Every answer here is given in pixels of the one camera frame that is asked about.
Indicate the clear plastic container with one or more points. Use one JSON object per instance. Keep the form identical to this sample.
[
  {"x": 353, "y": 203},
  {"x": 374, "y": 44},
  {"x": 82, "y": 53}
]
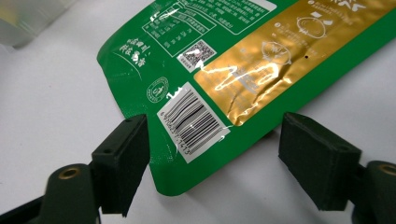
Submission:
[{"x": 28, "y": 21}]

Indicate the green gold food packet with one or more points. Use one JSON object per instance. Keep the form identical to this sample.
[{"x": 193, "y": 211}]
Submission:
[{"x": 249, "y": 62}]

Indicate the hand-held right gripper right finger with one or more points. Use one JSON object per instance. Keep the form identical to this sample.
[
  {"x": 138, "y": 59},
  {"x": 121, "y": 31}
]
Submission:
[{"x": 320, "y": 161}]

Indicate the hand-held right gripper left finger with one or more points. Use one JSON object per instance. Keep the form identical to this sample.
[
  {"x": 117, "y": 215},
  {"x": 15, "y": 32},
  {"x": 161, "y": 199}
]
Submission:
[{"x": 120, "y": 168}]

